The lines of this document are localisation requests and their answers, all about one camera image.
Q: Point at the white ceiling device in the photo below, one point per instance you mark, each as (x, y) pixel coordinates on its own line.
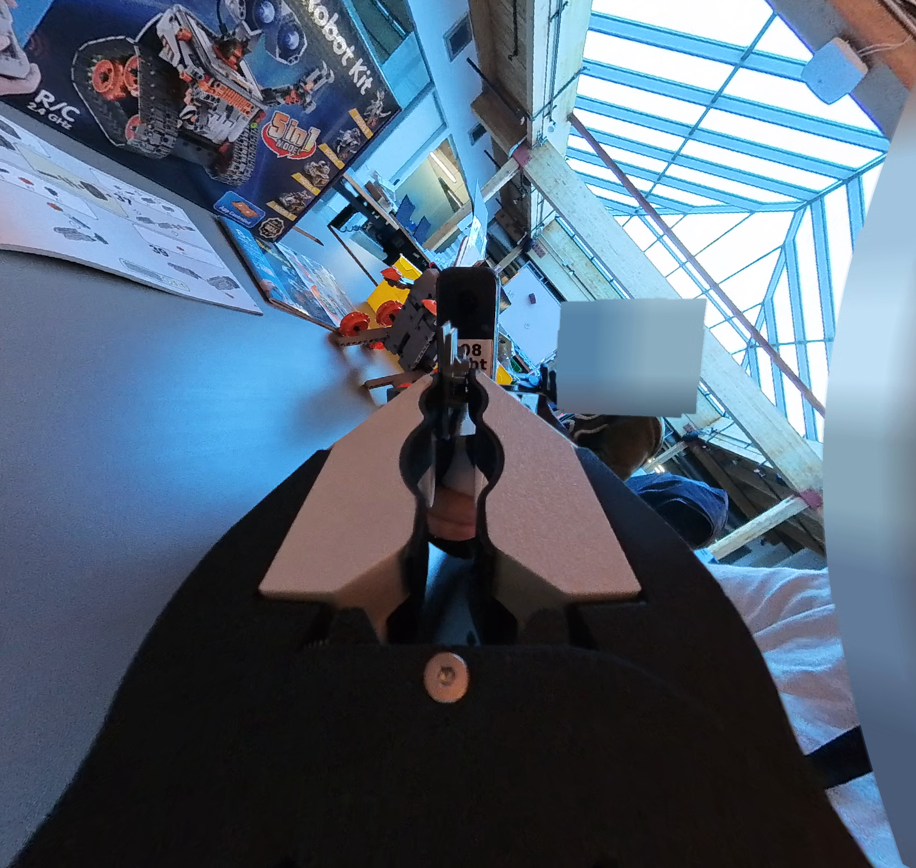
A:
(834, 70)

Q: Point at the blue building booklet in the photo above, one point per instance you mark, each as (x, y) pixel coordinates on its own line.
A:
(300, 281)

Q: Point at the person's right hand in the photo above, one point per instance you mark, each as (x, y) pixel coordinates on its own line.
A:
(452, 519)

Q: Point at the robot kit box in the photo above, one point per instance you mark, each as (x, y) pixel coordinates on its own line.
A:
(179, 80)

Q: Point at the grey orange toy robot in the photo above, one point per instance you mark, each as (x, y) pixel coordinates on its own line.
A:
(411, 324)

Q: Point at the whiteboard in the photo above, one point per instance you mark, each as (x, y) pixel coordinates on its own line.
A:
(533, 317)

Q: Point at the open instruction booklet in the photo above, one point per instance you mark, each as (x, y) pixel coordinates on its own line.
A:
(93, 224)

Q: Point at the grey desk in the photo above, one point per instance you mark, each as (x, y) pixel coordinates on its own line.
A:
(143, 417)

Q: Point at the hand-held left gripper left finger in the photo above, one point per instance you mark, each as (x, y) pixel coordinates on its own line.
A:
(343, 524)

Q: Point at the yellow plastic bin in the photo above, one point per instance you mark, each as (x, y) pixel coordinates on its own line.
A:
(379, 295)

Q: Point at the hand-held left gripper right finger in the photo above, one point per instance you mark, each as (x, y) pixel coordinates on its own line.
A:
(558, 524)

